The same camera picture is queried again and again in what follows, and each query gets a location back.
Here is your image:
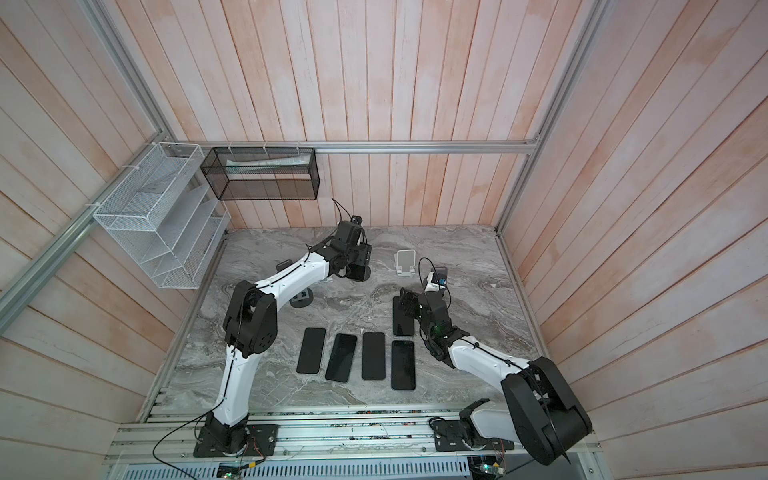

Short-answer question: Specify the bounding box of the round black phone stand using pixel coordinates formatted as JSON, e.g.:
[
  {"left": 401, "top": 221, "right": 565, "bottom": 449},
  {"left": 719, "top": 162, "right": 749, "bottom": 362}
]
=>
[{"left": 276, "top": 259, "right": 293, "bottom": 272}]

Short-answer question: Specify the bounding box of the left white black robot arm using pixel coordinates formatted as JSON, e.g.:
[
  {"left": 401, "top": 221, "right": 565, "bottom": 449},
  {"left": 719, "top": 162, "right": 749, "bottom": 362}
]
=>
[{"left": 203, "top": 215, "right": 371, "bottom": 444}]

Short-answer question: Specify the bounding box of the reflective black phone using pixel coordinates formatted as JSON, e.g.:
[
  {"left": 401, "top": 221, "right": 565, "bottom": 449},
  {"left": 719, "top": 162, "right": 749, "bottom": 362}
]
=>
[{"left": 392, "top": 296, "right": 415, "bottom": 337}]

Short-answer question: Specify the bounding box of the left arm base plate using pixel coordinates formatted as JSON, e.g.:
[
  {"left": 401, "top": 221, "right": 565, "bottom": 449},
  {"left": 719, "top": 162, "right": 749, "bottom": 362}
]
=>
[{"left": 193, "top": 424, "right": 279, "bottom": 458}]

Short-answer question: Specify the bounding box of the dark round stand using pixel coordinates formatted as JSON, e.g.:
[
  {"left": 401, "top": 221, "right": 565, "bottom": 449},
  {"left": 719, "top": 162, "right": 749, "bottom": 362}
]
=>
[{"left": 289, "top": 288, "right": 314, "bottom": 309}]

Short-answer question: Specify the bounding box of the white wire mesh shelf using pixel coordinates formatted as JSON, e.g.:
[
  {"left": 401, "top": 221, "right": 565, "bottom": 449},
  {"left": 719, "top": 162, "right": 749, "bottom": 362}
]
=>
[{"left": 94, "top": 143, "right": 231, "bottom": 290}]

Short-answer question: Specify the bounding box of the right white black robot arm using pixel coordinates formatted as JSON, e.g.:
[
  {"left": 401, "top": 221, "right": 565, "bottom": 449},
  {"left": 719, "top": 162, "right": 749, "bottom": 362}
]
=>
[{"left": 398, "top": 288, "right": 593, "bottom": 465}]

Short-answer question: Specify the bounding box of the aluminium front rail frame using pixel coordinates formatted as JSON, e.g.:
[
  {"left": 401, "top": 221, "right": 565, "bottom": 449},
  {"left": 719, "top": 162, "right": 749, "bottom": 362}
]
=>
[{"left": 101, "top": 404, "right": 604, "bottom": 480}]

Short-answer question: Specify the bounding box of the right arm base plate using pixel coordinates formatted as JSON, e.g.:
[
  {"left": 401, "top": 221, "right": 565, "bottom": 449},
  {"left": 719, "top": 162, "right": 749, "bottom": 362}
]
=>
[{"left": 428, "top": 417, "right": 515, "bottom": 452}]

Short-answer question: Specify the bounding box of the black wire mesh basket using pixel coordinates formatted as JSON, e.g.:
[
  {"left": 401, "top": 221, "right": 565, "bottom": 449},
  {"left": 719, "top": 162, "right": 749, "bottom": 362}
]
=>
[{"left": 201, "top": 146, "right": 321, "bottom": 201}]

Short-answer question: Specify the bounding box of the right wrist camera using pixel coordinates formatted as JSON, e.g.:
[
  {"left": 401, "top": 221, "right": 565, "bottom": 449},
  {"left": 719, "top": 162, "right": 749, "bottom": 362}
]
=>
[{"left": 424, "top": 270, "right": 447, "bottom": 292}]

